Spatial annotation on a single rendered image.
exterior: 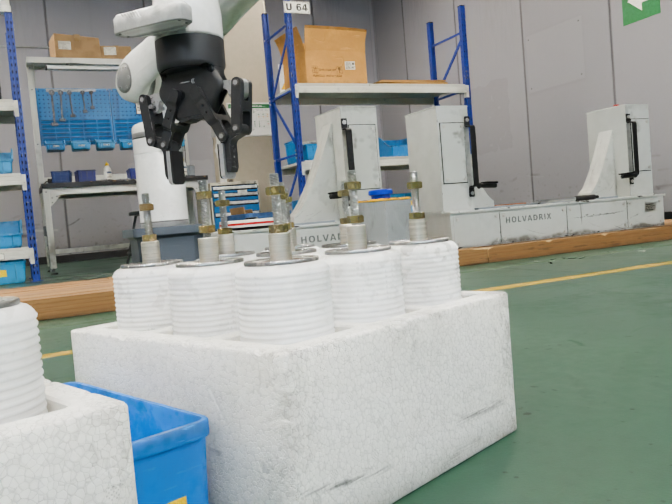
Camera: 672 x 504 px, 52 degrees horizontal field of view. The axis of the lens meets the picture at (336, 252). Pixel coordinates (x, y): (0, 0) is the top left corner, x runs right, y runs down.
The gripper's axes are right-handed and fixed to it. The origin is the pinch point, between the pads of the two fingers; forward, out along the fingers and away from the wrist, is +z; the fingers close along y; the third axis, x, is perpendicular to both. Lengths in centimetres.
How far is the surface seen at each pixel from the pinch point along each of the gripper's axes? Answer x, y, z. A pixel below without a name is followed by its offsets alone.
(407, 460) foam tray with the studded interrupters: -1.6, -21.0, 32.0
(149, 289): 0.3, 8.6, 13.1
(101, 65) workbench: -435, 407, -150
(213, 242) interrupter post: 0.4, -1.0, 8.1
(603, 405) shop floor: -36, -38, 36
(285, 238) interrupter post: 4.2, -12.2, 8.1
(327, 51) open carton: -493, 204, -138
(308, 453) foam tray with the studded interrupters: 11.6, -16.7, 26.9
